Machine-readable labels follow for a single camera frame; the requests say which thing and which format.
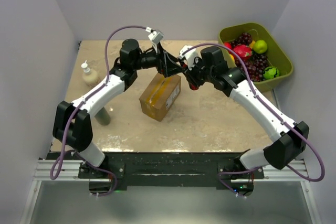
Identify green apple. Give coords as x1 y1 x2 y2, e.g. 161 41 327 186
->
253 40 268 54

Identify grey cylindrical bottle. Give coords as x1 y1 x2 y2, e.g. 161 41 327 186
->
95 107 111 126

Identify aluminium rail frame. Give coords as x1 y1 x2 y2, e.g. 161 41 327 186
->
34 156 303 183

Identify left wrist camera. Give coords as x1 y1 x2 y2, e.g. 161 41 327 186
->
148 30 164 45

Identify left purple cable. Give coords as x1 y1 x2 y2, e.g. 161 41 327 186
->
49 25 153 180

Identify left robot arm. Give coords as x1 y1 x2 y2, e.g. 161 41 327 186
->
52 39 182 178

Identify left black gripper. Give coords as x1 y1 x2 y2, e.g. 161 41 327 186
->
132 42 183 78

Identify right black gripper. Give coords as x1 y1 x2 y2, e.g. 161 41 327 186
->
182 56 215 87

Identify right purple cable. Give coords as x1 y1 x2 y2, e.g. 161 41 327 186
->
181 43 326 182

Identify red black utility knife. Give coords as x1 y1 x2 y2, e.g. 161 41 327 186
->
186 72 199 90

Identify green plastic basket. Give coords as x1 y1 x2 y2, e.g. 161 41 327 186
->
218 23 293 92

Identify cream pump soap bottle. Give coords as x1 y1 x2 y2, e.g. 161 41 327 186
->
81 61 100 88

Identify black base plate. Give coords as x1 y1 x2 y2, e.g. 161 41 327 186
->
63 152 264 195

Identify brown cardboard express box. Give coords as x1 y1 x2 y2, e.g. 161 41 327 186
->
139 73 181 122

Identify yellow fruit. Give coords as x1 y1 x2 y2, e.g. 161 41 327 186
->
249 40 256 49

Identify pink dragon fruit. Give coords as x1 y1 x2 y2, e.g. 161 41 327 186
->
233 45 253 61

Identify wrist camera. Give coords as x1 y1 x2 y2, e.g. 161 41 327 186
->
178 45 200 70
148 30 164 45

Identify purple grape bunch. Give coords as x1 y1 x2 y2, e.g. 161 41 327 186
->
243 53 269 82

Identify purple cable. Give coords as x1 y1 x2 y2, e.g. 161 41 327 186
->
49 25 153 180
181 43 326 182

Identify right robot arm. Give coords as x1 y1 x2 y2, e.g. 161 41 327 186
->
179 46 309 178

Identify green striped melon ball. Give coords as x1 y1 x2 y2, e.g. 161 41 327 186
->
263 66 280 80

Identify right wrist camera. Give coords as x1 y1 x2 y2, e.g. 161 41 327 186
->
178 45 200 70

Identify red apple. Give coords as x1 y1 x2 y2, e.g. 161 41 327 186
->
224 42 233 50

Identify dark grape bunch top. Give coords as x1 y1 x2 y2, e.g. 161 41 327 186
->
230 33 253 48

